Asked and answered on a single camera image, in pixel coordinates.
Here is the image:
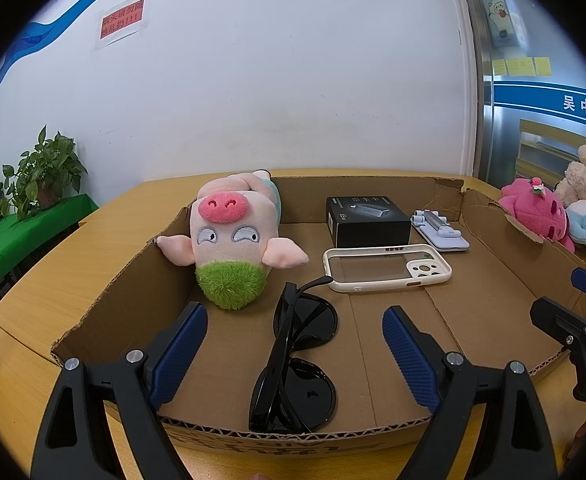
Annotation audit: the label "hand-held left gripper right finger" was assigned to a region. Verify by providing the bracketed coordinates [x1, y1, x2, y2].
[382, 305, 558, 480]

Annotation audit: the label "pink pig plush toy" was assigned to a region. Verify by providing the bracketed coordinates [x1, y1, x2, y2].
[155, 170, 310, 311]

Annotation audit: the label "blue glass banner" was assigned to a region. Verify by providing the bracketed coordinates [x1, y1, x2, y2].
[493, 80, 586, 133]

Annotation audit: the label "cartoon pig poster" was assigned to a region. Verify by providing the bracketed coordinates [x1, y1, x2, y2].
[482, 0, 528, 48]

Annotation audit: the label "beige plush rabbit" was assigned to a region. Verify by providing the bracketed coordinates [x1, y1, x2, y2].
[555, 145, 586, 206]

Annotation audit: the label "green tablecloth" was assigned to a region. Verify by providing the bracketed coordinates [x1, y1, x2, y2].
[0, 194, 100, 306]

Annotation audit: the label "magenta plush toy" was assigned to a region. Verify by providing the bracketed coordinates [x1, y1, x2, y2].
[500, 176, 576, 253]

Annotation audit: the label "black product box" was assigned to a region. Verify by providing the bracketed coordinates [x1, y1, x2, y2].
[326, 196, 412, 249]

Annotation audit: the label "black sunglasses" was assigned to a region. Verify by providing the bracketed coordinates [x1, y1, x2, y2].
[249, 276, 338, 433]

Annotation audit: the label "grey folding phone stand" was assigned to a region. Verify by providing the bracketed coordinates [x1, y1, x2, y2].
[411, 209, 471, 251]

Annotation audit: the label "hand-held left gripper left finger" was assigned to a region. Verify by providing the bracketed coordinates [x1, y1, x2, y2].
[32, 301, 208, 480]

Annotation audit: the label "blue wall decal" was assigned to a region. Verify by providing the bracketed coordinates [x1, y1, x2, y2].
[0, 0, 388, 101]

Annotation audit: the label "clear white phone case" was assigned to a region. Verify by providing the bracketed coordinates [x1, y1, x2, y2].
[323, 243, 454, 294]

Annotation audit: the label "large potted plant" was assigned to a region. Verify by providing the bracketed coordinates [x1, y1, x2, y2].
[3, 125, 90, 221]

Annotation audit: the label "metal door frame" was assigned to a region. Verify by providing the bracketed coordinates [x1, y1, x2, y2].
[455, 0, 496, 181]

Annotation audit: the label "red wall sign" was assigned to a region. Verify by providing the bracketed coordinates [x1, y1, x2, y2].
[90, 0, 152, 52]

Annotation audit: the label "brown cardboard box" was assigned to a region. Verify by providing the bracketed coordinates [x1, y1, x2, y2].
[50, 175, 586, 453]

